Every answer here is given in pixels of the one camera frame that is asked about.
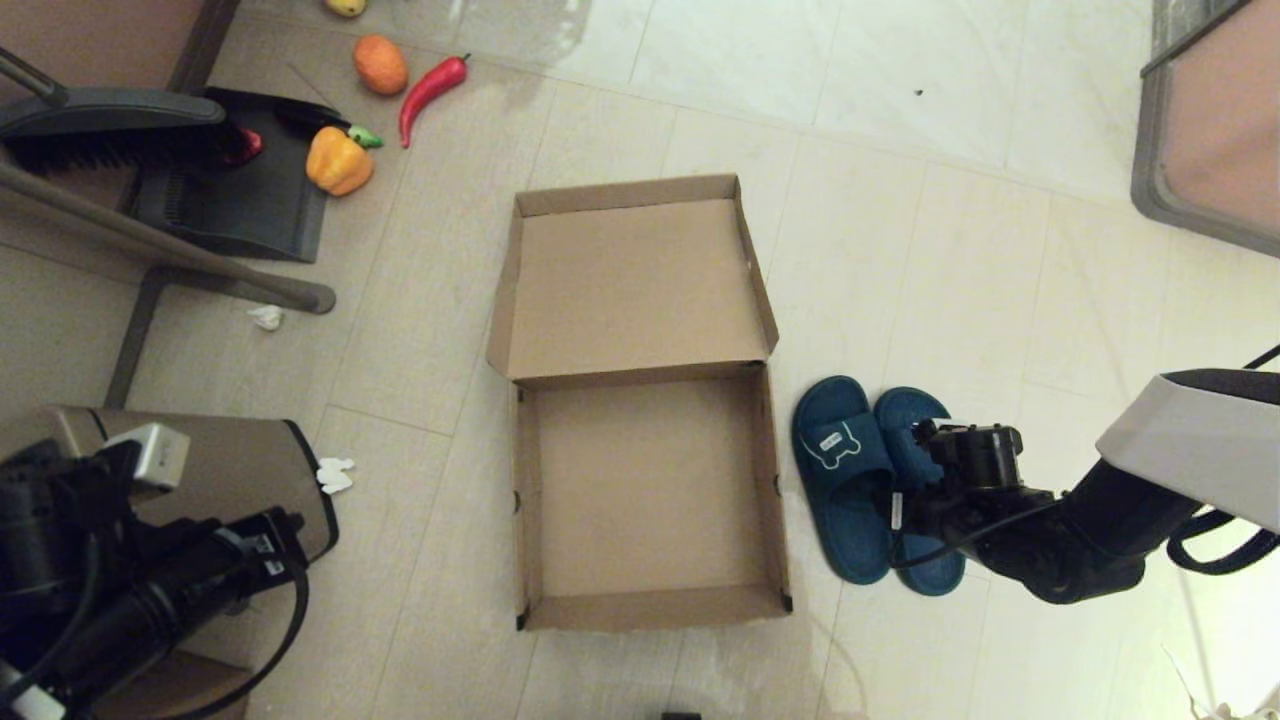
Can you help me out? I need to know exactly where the dark blue slipper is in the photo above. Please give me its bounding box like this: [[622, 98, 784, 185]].
[[792, 375, 898, 586], [873, 387, 969, 598]]

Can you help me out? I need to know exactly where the brown cardboard shoe box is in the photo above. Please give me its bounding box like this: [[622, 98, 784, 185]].
[[485, 174, 794, 633]]

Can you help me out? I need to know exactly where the brown plastic trash bin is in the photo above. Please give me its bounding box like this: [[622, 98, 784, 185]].
[[40, 404, 341, 601]]

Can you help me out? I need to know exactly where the dark brown cardboard carton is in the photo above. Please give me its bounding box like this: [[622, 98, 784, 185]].
[[95, 650, 251, 720]]

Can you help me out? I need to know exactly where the brown table with metal legs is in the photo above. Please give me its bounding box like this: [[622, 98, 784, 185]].
[[0, 0, 337, 409]]

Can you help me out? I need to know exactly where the black dustpan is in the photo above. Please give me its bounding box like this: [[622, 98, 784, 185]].
[[128, 87, 353, 264]]

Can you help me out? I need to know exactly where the white crumpled plastic scrap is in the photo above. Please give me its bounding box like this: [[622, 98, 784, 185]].
[[1160, 645, 1246, 720]]

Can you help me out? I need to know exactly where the yellow bell pepper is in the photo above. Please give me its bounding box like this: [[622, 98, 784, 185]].
[[305, 125, 375, 197]]

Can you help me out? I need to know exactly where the dark eggplant with green stem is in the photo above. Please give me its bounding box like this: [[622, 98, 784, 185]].
[[276, 102, 385, 149]]

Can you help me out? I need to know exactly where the brown table with grey rim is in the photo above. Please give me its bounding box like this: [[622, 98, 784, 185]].
[[1130, 0, 1280, 259]]

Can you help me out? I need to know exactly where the black broom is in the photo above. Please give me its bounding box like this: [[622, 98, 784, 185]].
[[0, 45, 241, 176]]

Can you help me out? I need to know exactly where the red chili pepper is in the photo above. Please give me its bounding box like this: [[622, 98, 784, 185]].
[[398, 53, 471, 149]]

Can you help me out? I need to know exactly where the orange fruit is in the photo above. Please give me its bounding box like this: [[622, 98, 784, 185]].
[[352, 34, 410, 96]]

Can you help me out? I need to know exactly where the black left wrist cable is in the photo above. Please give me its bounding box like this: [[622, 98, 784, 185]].
[[150, 565, 311, 720]]

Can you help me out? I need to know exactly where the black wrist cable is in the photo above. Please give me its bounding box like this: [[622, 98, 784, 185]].
[[888, 345, 1280, 571], [150, 565, 311, 720]]

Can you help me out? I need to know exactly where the black right elbow cable loop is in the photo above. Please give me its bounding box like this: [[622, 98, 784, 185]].
[[1167, 508, 1280, 576]]

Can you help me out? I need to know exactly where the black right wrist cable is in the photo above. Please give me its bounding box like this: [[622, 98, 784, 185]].
[[888, 345, 1280, 571]]

